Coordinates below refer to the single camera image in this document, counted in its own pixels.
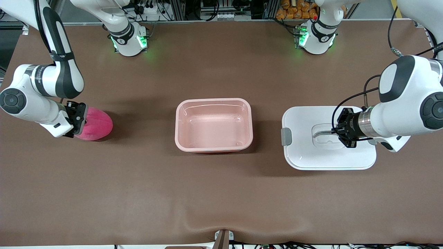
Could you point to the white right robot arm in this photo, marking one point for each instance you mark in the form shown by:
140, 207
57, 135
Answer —
62, 69

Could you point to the brown table mat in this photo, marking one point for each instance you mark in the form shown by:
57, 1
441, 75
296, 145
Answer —
221, 193

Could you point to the pink plush toy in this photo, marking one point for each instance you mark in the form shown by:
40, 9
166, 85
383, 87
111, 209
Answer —
98, 124

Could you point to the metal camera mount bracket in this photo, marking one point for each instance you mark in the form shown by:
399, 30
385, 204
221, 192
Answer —
223, 240

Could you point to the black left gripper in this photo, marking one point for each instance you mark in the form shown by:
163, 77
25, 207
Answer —
350, 126

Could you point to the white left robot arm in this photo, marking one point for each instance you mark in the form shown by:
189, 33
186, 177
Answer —
408, 117

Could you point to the white power strip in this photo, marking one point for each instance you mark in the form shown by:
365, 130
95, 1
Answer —
152, 10

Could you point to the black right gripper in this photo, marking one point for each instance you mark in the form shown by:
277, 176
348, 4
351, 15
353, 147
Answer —
77, 115

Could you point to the pink plastic box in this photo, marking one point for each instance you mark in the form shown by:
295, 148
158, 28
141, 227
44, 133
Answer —
214, 128

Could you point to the orange packets pile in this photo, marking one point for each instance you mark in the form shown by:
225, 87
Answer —
294, 14

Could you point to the white connector block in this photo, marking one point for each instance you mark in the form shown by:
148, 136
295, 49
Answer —
226, 16

